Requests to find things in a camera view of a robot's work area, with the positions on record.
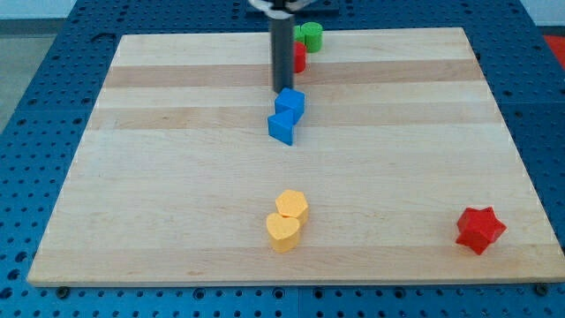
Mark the green block behind rod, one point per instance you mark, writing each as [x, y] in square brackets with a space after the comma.
[298, 34]

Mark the robot arm end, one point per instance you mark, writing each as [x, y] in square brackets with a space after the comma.
[282, 6]

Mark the green cylinder block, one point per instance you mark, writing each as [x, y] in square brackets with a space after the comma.
[313, 36]

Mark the blue triangle block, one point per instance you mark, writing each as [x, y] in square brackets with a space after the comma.
[280, 127]

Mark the blue cube block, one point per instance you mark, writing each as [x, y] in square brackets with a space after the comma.
[293, 100]

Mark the red star block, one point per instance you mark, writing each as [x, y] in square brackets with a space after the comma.
[479, 228]

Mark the yellow hexagon block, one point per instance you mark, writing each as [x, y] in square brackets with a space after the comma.
[292, 203]

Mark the wooden board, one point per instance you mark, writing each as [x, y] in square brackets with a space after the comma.
[175, 174]

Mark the yellow heart block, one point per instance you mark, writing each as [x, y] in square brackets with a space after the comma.
[284, 232]

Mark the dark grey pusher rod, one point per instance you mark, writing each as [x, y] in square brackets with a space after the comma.
[281, 30]

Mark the red cylinder block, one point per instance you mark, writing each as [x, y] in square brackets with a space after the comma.
[300, 57]

